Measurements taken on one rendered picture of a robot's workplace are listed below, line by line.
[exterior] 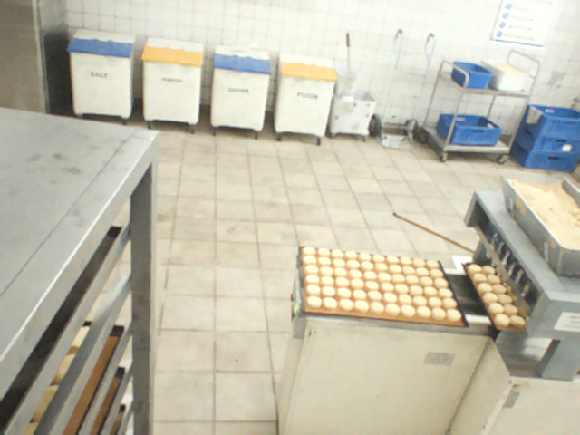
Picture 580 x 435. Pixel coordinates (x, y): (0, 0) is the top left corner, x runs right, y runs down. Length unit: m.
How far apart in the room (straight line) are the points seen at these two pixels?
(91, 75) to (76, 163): 4.69
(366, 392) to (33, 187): 1.81
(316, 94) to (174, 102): 1.37
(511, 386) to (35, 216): 1.76
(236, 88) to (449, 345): 3.68
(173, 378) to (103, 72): 3.25
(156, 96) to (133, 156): 4.65
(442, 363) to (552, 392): 0.38
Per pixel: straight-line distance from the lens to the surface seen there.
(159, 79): 5.22
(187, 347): 2.95
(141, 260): 0.78
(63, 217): 0.52
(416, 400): 2.29
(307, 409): 2.26
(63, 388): 0.69
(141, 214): 0.73
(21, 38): 5.09
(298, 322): 1.99
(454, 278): 2.30
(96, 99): 5.38
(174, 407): 2.69
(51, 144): 0.66
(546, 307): 1.83
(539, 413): 2.22
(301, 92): 5.27
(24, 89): 5.22
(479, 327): 2.09
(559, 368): 2.05
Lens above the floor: 2.09
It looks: 31 degrees down
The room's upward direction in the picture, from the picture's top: 10 degrees clockwise
